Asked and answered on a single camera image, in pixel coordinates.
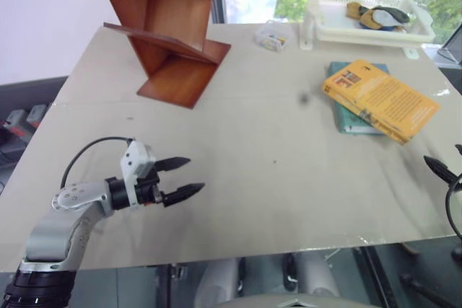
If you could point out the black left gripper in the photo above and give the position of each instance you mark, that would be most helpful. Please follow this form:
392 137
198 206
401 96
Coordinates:
149 189

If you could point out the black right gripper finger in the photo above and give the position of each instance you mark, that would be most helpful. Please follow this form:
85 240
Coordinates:
438 168
459 148

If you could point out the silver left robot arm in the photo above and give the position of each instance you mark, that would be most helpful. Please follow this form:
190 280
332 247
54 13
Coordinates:
54 228

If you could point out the yellow paperback book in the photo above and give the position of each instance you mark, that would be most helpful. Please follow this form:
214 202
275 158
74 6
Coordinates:
382 99

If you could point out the teal book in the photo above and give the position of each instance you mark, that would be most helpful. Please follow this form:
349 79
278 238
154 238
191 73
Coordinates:
348 120

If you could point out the brown wooden zigzag bookshelf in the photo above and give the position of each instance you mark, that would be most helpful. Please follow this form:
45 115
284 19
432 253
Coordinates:
173 34

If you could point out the dark laptop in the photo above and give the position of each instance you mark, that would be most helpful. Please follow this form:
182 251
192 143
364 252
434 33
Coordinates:
451 50

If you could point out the black tripod leg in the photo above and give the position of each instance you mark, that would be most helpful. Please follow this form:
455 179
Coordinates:
429 288

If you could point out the white plastic basket tray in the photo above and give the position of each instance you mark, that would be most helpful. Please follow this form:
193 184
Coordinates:
361 35

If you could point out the yellow grey work gloves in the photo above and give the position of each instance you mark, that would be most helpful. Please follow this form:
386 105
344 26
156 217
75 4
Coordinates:
379 16

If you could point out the grey rounded shape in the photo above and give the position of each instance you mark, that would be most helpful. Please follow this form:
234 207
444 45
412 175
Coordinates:
317 273

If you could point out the grey rack with batteries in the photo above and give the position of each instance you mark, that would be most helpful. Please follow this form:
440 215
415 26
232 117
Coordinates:
21 124

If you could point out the small clear plastic box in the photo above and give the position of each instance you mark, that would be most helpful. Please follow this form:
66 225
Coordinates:
273 37

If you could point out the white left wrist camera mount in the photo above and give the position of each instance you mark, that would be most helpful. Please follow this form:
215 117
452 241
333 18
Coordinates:
137 158

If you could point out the black table frame bar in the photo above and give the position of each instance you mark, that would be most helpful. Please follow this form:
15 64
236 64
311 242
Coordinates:
375 279

